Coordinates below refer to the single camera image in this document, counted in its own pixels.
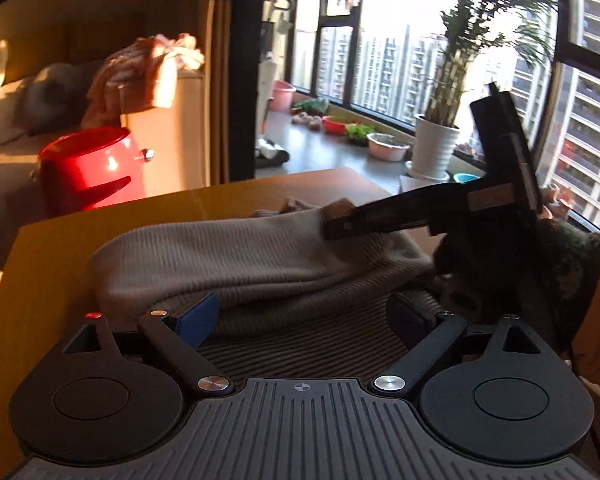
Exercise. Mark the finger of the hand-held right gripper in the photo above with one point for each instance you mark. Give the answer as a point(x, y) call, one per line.
point(345, 225)

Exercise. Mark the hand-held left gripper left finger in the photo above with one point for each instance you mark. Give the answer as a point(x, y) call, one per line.
point(197, 322)

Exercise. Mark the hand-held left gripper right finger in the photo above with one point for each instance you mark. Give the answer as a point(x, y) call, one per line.
point(410, 320)

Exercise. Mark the grey striped sweater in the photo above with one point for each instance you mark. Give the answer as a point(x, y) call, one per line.
point(260, 260)

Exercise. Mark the pink clothes pile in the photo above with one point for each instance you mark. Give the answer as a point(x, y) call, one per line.
point(130, 70)

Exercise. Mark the person's right hand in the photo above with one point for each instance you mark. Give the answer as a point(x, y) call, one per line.
point(475, 270)

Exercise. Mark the teal plastic bucket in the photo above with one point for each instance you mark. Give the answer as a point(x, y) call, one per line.
point(465, 177)

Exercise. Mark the cardboard box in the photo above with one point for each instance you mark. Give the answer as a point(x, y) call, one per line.
point(412, 182)

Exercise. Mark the white plant pot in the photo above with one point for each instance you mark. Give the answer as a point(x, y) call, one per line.
point(432, 145)

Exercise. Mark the small pink figure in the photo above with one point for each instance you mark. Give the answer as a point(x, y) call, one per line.
point(555, 205)

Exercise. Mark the metal bowl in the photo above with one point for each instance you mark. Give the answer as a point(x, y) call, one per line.
point(387, 147)

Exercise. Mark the green leafy seedlings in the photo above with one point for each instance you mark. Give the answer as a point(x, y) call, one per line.
point(360, 132)

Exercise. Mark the small red bowl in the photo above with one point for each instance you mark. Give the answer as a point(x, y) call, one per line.
point(334, 126)

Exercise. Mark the black and white cloth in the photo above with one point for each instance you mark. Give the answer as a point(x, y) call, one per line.
point(270, 155)

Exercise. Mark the green toy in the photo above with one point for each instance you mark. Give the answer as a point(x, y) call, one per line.
point(317, 106)

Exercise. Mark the tall green palm plant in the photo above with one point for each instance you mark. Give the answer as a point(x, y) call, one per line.
point(450, 70)

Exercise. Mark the pink plastic basin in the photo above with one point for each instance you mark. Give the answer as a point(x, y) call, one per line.
point(282, 97)

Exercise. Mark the white upright vacuum cleaner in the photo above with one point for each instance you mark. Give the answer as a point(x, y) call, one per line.
point(267, 70)

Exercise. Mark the white cabinet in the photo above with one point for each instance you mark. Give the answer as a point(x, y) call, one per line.
point(170, 145)

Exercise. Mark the red metal bucket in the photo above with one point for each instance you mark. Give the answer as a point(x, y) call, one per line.
point(90, 165)

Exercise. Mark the beige curtain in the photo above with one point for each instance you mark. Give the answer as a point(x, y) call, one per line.
point(220, 60)

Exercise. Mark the grey bed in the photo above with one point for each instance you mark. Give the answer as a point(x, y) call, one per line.
point(5, 175)

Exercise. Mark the grey pillow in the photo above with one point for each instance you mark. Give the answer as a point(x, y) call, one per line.
point(55, 95)

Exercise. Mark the yellow headboard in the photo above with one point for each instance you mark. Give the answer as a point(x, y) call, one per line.
point(80, 40)

